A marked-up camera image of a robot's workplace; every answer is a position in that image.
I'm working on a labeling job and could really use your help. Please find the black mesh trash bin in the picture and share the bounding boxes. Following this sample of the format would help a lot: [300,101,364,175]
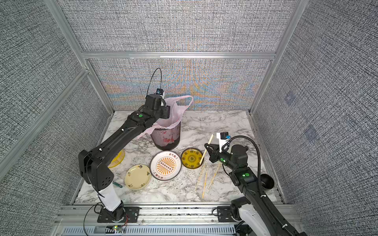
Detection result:
[151,123,181,151]

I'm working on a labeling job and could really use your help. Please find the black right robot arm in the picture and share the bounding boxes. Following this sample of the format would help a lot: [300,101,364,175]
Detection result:
[204,144,307,236]

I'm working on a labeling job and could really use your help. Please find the black round object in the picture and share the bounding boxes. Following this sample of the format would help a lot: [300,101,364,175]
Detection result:
[260,174,275,190]

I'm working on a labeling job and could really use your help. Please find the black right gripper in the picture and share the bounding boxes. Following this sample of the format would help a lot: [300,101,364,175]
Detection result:
[206,143,239,174]

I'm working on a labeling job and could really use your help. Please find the yellow bamboo steamer basket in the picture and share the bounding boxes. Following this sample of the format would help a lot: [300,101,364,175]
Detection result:
[108,149,125,169]

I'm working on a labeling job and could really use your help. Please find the white plate with orange sunburst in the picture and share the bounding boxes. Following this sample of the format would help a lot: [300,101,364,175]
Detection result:
[149,151,182,181]

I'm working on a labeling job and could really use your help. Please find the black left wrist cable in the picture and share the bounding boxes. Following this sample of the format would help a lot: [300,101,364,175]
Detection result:
[146,67,163,96]

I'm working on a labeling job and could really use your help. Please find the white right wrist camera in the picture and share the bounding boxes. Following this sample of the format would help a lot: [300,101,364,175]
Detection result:
[216,132,231,153]

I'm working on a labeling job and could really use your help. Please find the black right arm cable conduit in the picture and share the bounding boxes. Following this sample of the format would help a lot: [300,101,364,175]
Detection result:
[221,135,296,236]

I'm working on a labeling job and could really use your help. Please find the small green object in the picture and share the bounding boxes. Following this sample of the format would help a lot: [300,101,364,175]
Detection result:
[113,182,123,188]

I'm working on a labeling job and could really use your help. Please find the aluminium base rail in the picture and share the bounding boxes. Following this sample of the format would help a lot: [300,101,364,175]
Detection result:
[50,202,250,236]

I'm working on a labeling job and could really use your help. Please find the aluminium enclosure frame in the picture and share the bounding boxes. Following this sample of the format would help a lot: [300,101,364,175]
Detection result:
[1,1,378,211]

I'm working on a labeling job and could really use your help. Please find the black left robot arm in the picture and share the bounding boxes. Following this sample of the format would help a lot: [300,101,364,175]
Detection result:
[78,89,170,213]

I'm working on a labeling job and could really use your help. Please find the pink plastic bin bag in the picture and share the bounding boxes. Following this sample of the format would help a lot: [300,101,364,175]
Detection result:
[136,95,194,140]

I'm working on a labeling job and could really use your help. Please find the cream small plate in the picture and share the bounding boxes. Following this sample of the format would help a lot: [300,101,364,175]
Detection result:
[124,164,152,190]

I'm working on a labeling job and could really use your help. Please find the disposable chopsticks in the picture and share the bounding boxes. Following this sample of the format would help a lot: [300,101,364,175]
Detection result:
[195,164,206,191]
[200,134,214,165]
[207,163,222,192]
[201,166,209,199]

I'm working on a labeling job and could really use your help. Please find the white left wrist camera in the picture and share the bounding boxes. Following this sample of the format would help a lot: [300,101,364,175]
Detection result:
[156,88,164,98]

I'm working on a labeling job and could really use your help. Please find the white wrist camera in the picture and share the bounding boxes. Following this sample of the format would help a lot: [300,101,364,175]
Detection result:
[156,88,164,98]
[216,132,231,153]

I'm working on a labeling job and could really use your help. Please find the yellow dark patterned small plate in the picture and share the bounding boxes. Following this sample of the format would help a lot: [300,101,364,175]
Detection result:
[181,148,203,169]

